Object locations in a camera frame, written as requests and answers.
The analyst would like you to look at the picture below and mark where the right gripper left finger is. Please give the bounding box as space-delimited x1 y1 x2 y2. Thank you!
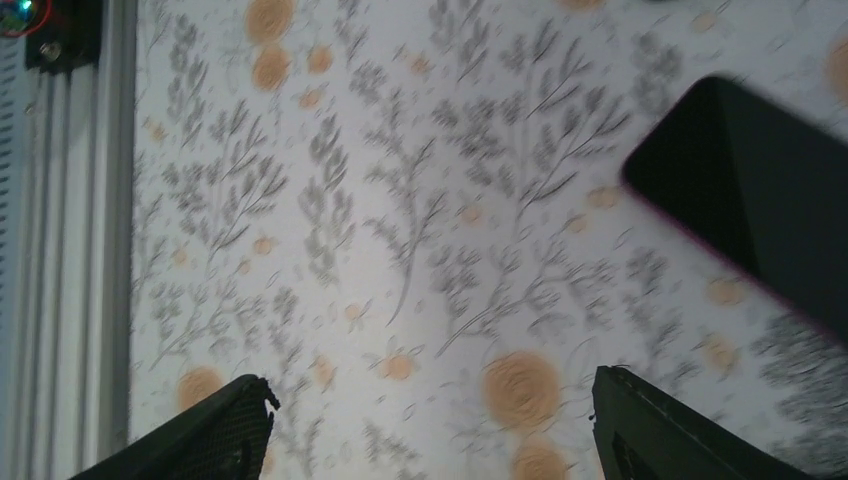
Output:
72 374 280 480

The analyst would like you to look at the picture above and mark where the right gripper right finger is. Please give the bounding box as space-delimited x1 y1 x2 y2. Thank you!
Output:
592 366 811 480

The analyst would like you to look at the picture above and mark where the magenta smartphone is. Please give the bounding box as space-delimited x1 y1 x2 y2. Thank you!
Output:
621 75 847 343

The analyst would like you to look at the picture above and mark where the floral patterned table mat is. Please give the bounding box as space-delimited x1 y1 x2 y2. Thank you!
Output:
129 1 847 479

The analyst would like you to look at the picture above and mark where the aluminium front rail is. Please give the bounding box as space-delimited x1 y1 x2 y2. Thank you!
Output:
1 40 135 479

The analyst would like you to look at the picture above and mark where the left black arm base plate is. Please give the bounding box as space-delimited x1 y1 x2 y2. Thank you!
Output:
25 0 104 74

